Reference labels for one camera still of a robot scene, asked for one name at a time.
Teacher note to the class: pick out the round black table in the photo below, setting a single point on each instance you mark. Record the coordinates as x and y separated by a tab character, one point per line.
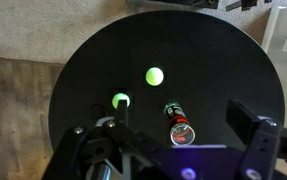
205	61

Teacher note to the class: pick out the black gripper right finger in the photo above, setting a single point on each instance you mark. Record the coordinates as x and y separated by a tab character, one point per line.
242	120

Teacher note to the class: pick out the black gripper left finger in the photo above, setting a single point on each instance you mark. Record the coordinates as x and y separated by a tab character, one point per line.
121	115

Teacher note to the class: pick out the yellow-green tennis ball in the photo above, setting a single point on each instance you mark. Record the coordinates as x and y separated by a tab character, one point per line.
154	76
118	97

